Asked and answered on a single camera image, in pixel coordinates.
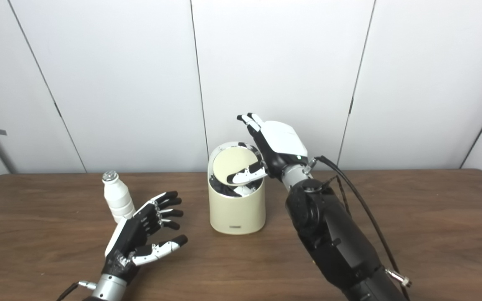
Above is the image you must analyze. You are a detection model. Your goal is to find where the cream round bin lid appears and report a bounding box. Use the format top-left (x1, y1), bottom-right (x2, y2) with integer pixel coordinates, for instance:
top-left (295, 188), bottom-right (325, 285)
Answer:
top-left (212, 147), bottom-right (262, 186)

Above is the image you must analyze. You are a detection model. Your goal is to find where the small white plastic bottle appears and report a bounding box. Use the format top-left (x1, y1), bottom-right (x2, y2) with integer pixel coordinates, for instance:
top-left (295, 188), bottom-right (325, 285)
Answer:
top-left (102, 171), bottom-right (136, 223)

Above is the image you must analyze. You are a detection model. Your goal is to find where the thin red wire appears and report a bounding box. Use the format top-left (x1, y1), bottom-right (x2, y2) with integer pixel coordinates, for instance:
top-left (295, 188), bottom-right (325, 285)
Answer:
top-left (327, 176), bottom-right (351, 218)

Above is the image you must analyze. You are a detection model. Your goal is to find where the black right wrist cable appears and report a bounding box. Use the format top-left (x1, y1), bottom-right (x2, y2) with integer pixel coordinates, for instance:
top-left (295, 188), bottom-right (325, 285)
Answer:
top-left (314, 156), bottom-right (412, 301)

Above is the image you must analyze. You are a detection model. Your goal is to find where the black bin liner bag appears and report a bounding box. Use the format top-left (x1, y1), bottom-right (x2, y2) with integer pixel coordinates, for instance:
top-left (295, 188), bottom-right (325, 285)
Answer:
top-left (209, 176), bottom-right (262, 198)

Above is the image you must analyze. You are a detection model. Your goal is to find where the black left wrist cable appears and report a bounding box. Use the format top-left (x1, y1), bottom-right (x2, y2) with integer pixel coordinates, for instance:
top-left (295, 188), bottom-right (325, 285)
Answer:
top-left (56, 280), bottom-right (97, 301)

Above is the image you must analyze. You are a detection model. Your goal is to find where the cream-colored bin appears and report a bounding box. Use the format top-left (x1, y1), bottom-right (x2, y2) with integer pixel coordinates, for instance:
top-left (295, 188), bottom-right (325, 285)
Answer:
top-left (208, 141), bottom-right (267, 235)

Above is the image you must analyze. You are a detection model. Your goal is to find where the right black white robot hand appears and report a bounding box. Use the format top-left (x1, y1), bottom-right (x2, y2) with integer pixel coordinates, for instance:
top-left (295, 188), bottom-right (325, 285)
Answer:
top-left (227, 112), bottom-right (309, 186)

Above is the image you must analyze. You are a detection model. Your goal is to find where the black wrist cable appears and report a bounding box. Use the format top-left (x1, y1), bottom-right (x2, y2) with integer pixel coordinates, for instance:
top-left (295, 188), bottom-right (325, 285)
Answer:
top-left (56, 280), bottom-right (97, 301)
top-left (314, 156), bottom-right (412, 301)

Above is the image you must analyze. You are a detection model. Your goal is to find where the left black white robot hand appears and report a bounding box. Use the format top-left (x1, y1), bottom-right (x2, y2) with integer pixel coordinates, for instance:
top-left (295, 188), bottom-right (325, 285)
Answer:
top-left (101, 191), bottom-right (188, 286)

